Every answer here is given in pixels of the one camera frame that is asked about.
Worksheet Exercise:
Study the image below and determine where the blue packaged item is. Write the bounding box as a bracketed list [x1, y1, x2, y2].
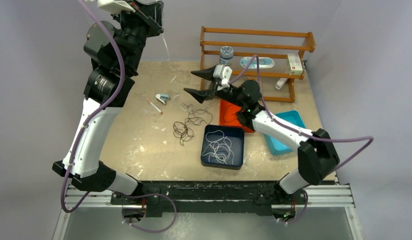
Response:
[239, 57, 275, 69]

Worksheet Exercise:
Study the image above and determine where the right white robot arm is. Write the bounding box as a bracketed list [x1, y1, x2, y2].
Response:
[184, 64, 340, 204]

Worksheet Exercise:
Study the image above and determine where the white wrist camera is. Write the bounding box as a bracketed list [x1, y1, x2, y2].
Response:
[97, 0, 136, 15]
[213, 64, 232, 91]

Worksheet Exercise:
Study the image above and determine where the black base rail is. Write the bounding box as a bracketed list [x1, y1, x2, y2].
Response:
[111, 180, 306, 218]

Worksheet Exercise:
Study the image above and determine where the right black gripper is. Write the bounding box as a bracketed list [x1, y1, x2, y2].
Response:
[184, 64, 246, 108]

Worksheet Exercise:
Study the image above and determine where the light blue stapler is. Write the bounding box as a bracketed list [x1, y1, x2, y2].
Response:
[155, 93, 171, 106]

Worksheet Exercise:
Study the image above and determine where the white orange marker pen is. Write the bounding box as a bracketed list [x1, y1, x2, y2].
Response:
[146, 99, 163, 115]

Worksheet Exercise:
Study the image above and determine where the dark blue plastic bin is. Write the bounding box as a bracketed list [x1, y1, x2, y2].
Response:
[200, 124, 245, 170]

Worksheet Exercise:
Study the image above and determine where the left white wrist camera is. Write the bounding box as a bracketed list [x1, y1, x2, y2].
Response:
[97, 0, 136, 15]

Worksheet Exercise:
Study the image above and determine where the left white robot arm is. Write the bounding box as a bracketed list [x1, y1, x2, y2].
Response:
[52, 0, 164, 205]

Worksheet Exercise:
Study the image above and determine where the white small device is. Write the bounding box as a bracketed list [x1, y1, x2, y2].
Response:
[275, 78, 288, 90]

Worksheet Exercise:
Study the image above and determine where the white red box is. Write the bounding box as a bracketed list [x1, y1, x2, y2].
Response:
[286, 53, 303, 76]

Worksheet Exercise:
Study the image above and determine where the light blue plastic bin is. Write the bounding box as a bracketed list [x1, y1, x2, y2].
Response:
[263, 110, 307, 157]

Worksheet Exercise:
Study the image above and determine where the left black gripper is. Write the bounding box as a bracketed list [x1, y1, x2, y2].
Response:
[111, 0, 164, 74]

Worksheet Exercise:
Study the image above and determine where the wooden shelf rack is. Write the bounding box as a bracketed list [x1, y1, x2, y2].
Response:
[200, 26, 316, 103]

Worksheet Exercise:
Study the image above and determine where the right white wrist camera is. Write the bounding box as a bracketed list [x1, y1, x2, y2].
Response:
[213, 64, 232, 91]

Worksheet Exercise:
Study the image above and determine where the white cable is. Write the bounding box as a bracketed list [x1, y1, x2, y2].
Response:
[161, 33, 193, 112]
[201, 130, 236, 166]

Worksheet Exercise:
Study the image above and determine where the white blue lidded jar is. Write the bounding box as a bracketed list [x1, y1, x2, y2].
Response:
[219, 46, 234, 66]

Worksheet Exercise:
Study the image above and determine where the orange plastic bin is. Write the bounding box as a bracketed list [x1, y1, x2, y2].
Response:
[218, 99, 255, 133]

